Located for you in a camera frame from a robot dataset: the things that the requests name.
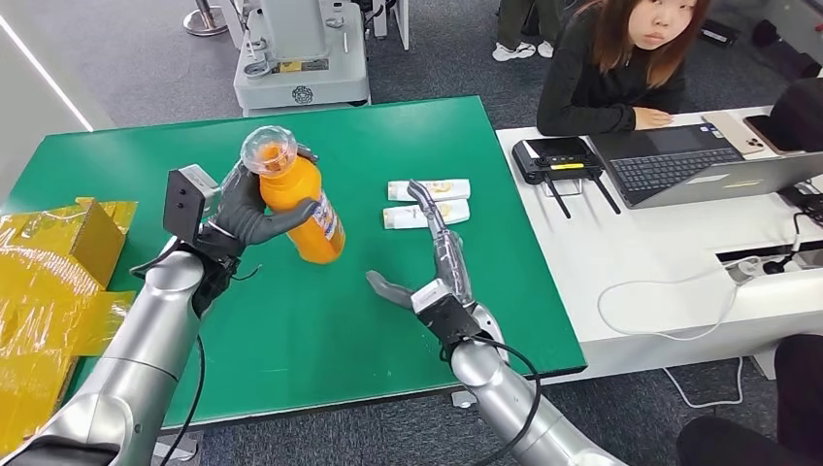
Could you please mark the metal stanchion base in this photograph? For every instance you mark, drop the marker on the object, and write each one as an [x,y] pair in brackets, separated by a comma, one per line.
[204,23]

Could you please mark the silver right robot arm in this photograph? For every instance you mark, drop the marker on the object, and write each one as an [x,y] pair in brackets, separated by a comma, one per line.
[501,399]

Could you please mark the white shampoo bottle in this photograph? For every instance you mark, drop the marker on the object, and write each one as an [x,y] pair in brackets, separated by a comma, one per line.
[398,190]
[402,219]

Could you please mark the grey laptop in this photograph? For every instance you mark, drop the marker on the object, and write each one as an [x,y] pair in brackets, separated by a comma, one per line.
[675,167]

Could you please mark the yellow taped cardboard box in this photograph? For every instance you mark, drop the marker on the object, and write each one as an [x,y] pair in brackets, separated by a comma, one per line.
[38,289]

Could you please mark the black chair headrest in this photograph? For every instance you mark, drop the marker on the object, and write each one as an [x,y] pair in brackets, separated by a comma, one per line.
[800,116]

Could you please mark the beige smartphone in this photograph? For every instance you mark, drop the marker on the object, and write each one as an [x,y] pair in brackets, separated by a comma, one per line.
[733,132]

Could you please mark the black remote controller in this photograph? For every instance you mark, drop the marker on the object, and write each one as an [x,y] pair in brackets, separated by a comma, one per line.
[556,157]

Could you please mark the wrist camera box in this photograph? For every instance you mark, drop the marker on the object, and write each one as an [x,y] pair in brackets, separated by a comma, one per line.
[186,202]
[450,318]

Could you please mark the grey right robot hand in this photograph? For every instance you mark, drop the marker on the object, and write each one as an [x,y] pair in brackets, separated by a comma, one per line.
[453,264]

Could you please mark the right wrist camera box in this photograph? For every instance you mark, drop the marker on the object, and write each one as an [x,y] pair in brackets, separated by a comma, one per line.
[450,318]

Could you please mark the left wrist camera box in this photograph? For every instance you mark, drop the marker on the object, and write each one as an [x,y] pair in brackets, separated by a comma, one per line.
[186,202]

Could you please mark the dark smartphone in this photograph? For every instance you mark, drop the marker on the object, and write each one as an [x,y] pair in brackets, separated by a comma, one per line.
[765,133]

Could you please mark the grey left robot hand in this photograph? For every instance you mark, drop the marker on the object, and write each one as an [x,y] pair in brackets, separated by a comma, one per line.
[241,212]

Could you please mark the black chair base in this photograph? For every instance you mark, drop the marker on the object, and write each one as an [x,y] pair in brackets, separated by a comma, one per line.
[768,33]

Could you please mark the orange detergent bottle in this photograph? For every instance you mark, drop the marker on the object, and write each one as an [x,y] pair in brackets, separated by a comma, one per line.
[299,193]

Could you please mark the person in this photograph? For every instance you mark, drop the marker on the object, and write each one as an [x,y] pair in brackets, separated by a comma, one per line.
[585,90]
[514,26]
[797,399]

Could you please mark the white power adapter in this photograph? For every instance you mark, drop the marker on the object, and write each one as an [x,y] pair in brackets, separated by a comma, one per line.
[744,270]

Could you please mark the white table foot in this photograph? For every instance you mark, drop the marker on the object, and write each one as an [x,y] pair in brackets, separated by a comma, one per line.
[464,400]
[180,447]

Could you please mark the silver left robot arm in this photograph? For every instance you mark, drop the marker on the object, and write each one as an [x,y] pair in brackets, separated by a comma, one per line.
[141,360]

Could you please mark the white robot base machine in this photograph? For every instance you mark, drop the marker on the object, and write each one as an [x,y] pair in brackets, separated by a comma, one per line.
[302,64]

